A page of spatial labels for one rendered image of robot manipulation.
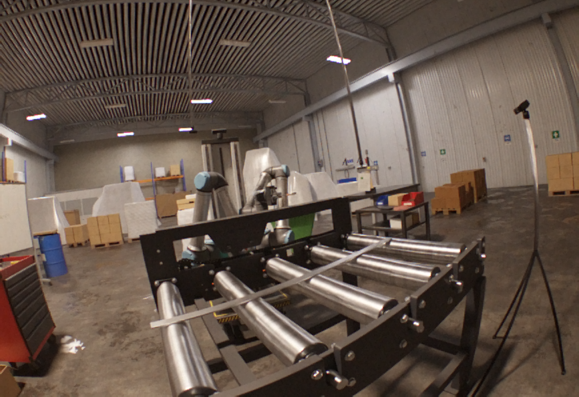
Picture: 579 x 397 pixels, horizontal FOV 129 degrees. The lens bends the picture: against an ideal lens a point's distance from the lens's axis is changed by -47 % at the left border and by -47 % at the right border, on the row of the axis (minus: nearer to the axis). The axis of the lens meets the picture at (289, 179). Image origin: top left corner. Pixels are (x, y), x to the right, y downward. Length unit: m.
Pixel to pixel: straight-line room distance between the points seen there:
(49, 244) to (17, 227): 1.06
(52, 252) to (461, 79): 13.96
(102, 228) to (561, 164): 13.50
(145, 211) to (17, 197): 5.16
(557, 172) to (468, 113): 4.99
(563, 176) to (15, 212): 11.78
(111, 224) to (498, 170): 13.98
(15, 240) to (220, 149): 4.37
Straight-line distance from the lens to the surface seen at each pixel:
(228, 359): 0.89
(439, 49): 11.50
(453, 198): 6.57
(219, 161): 2.32
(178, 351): 0.75
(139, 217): 9.35
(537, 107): 10.66
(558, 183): 7.85
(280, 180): 2.23
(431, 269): 1.04
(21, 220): 5.62
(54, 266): 6.33
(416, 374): 1.86
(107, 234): 9.38
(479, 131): 11.03
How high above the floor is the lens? 1.31
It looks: 1 degrees up
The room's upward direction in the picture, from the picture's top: 8 degrees counter-clockwise
